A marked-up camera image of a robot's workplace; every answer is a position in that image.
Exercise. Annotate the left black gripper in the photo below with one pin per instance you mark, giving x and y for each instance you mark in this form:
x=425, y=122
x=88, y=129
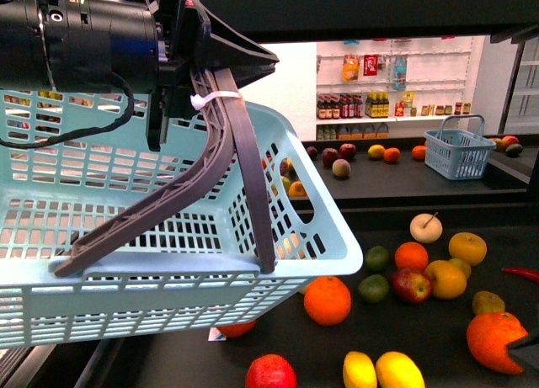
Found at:
x=191, y=39

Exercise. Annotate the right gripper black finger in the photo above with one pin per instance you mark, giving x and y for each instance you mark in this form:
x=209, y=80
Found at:
x=524, y=351

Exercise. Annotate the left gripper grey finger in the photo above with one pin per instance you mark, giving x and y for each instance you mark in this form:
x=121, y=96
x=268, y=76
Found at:
x=191, y=185

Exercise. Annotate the light teal plastic basket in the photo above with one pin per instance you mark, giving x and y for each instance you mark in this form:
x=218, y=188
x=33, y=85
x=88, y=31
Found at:
x=198, y=268

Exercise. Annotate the yellow lemon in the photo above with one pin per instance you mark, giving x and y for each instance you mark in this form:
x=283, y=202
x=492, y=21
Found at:
x=358, y=371
x=395, y=369
x=376, y=152

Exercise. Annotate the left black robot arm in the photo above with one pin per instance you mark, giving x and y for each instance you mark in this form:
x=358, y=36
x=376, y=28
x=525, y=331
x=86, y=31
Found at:
x=89, y=46

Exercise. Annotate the black metal fruit shelf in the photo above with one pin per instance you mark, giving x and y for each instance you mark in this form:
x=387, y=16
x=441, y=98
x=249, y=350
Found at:
x=378, y=209

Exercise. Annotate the white sauce shelf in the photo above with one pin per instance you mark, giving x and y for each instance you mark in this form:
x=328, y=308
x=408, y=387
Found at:
x=393, y=88

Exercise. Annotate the large orange tangerine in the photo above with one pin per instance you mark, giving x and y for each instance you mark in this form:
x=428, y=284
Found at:
x=488, y=336

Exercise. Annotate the brown kiwi fruit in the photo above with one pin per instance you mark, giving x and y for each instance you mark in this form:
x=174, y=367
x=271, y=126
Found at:
x=487, y=302

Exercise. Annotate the red chili pepper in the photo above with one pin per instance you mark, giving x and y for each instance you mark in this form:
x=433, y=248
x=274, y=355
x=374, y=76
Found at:
x=525, y=273

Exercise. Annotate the small green pear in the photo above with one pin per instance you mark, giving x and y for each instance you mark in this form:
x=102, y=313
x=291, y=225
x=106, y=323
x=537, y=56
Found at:
x=464, y=266

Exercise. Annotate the golden yellow apple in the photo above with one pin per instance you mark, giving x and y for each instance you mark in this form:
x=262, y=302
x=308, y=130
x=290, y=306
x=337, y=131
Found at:
x=447, y=280

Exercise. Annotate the far dark red apple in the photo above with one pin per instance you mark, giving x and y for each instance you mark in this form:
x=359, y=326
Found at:
x=329, y=156

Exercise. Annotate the far peach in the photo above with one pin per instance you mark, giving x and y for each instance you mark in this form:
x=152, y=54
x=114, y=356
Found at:
x=341, y=168

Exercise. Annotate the orange near white pear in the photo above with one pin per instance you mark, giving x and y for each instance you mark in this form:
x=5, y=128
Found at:
x=411, y=255

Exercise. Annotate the white pear with stem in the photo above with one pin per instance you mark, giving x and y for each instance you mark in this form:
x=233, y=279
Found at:
x=425, y=228

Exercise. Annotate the dark green lime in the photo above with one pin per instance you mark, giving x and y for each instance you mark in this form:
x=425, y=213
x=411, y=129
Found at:
x=377, y=258

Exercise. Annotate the far orange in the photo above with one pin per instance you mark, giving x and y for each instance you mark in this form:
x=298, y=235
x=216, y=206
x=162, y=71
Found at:
x=391, y=155

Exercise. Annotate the big orange centre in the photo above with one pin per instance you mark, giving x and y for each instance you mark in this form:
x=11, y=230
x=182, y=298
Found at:
x=327, y=301

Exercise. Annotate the blue plastic basket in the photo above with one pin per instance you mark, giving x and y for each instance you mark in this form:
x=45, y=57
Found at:
x=458, y=154

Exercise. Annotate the orange persimmon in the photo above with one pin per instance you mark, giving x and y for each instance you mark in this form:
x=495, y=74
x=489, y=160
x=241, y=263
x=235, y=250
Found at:
x=236, y=330

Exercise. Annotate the red round fruit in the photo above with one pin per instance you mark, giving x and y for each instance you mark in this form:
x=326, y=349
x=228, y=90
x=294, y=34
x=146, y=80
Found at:
x=270, y=370

